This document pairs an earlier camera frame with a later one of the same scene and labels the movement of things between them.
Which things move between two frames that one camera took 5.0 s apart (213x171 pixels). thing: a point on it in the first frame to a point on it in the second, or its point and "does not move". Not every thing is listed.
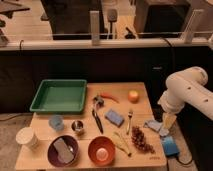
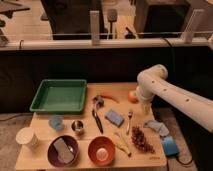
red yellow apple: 133,96 does not move
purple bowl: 52,153 does not move
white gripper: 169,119 to 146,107
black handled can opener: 98,102 does not move
